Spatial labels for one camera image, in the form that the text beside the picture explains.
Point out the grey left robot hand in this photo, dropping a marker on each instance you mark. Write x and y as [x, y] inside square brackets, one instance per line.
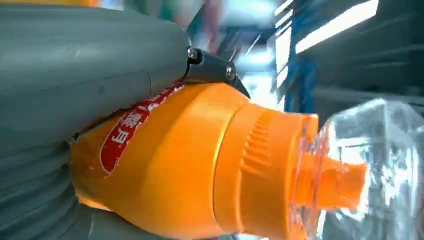
[82, 66]

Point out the orange drink bottle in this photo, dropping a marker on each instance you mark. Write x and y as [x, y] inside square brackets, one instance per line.
[185, 165]

